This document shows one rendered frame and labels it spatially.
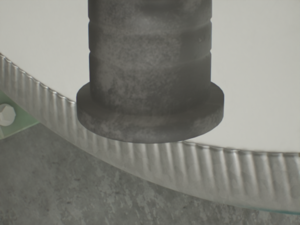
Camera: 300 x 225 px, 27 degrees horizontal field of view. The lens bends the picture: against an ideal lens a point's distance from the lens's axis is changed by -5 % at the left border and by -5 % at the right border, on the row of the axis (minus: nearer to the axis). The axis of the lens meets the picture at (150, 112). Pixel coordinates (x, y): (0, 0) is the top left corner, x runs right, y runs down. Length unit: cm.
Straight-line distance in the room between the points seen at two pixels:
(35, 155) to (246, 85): 72
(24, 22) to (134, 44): 39
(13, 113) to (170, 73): 86
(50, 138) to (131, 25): 93
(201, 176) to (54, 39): 17
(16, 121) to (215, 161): 65
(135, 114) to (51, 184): 92
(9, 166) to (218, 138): 67
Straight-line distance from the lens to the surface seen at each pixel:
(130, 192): 117
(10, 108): 102
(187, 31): 16
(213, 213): 131
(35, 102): 57
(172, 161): 45
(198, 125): 17
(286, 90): 37
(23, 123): 104
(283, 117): 37
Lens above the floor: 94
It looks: 50 degrees down
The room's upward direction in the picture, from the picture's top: 77 degrees clockwise
